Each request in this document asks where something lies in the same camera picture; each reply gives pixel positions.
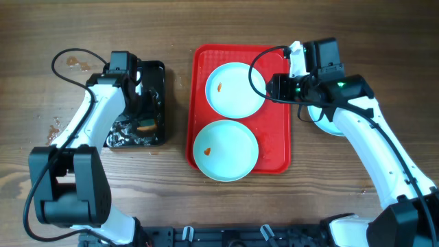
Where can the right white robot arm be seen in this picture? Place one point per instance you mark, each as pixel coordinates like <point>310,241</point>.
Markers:
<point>346,106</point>

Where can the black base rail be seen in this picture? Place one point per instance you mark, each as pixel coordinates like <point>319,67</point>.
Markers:
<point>294,235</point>

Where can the red plastic tray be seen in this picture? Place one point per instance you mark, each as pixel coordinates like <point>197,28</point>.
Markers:
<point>271,124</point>

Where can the light blue plate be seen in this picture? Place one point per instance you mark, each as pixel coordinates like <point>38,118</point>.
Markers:
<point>225,150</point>
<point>320,119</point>
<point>229,92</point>

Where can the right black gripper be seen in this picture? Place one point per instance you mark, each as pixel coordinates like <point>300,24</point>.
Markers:
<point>281,86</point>

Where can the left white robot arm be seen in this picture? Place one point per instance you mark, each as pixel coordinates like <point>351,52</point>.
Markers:
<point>70,193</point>

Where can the black plastic basin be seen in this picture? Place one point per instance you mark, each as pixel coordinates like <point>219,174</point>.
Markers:
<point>123,133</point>

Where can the orange green scrub sponge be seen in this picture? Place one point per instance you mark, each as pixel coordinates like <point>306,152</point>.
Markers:
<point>147,125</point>

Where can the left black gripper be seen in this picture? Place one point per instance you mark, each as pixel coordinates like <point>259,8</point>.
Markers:
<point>150,107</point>

